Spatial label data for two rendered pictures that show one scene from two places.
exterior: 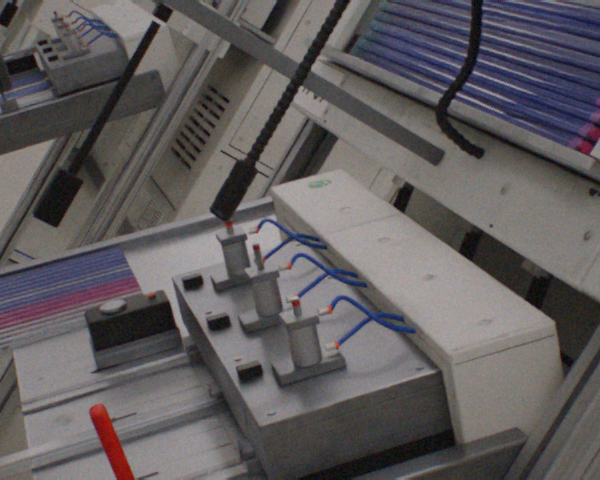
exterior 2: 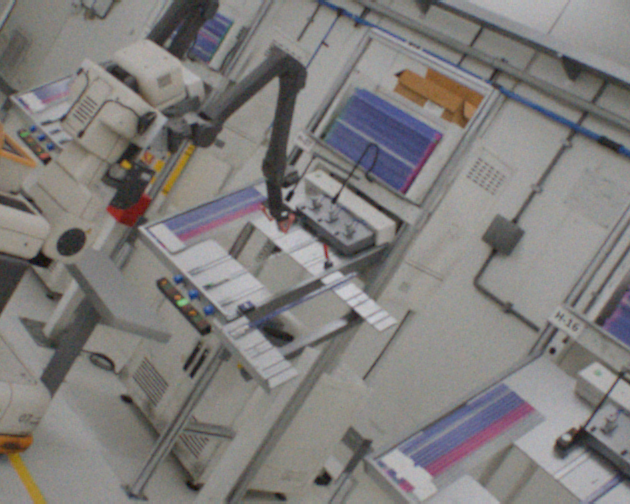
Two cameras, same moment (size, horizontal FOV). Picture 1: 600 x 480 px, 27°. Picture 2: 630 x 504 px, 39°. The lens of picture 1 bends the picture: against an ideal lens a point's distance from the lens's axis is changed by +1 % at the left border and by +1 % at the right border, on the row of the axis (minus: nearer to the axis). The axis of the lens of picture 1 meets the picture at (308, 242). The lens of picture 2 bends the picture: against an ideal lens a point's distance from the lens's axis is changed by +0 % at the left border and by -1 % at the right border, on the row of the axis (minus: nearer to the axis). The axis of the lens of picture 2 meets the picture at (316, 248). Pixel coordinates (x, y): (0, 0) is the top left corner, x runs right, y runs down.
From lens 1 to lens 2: 258 cm
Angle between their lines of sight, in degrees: 26
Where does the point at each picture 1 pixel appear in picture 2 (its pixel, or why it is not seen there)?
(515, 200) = (383, 196)
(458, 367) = (380, 232)
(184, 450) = (319, 248)
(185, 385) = (307, 232)
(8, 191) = not seen: outside the picture
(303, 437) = (353, 246)
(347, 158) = (256, 120)
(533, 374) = (390, 232)
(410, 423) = (369, 242)
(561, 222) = (395, 203)
